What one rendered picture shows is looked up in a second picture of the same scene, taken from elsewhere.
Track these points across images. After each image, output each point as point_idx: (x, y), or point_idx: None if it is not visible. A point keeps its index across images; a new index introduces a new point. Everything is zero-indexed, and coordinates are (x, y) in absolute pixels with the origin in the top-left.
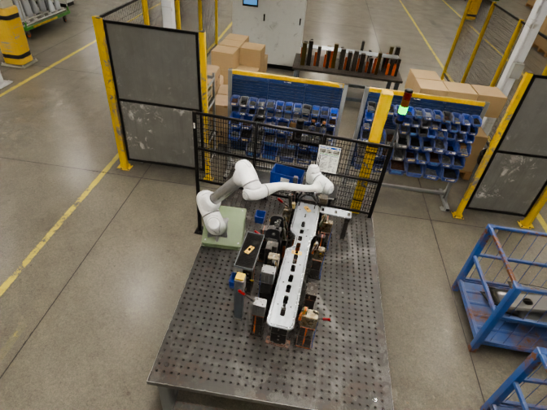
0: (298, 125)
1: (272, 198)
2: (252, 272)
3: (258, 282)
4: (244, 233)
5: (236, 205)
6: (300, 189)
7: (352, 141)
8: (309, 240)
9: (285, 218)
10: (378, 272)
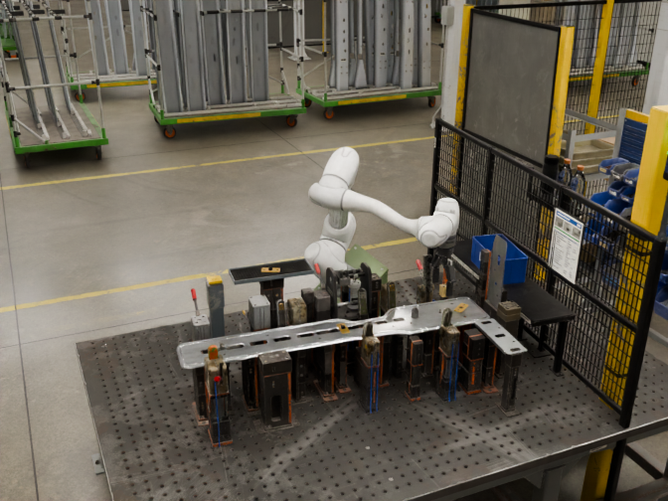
0: (543, 165)
1: None
2: (272, 320)
3: None
4: (379, 316)
5: None
6: (389, 218)
7: (599, 210)
8: (388, 331)
9: (388, 283)
10: (474, 477)
